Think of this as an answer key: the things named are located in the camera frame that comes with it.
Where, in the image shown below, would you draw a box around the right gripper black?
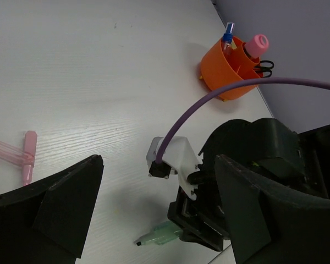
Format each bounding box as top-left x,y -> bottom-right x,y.
169,118 -> 307,251

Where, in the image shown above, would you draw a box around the clear bottle blue cap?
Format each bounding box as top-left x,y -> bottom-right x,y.
222,22 -> 235,57

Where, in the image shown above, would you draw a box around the pink capped glue bottle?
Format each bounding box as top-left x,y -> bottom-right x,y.
244,34 -> 270,59

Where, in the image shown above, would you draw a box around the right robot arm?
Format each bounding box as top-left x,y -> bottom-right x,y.
168,118 -> 330,263

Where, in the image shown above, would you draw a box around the black handled scissors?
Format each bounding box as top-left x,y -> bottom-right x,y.
254,60 -> 274,78

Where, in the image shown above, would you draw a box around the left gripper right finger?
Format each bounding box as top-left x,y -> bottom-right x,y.
214,155 -> 330,263

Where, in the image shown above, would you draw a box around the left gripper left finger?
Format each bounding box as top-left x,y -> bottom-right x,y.
0,155 -> 104,263

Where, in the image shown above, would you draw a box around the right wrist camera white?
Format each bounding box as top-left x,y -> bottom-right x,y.
146,136 -> 200,201

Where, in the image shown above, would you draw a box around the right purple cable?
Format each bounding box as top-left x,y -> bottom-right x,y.
155,76 -> 330,166

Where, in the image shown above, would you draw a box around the green highlighter pen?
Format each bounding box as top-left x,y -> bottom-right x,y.
135,221 -> 182,246

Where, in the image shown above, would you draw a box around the pink highlighter pen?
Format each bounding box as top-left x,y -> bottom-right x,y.
0,130 -> 37,186

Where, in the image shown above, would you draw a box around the orange round organizer container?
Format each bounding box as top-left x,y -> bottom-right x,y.
200,36 -> 263,91

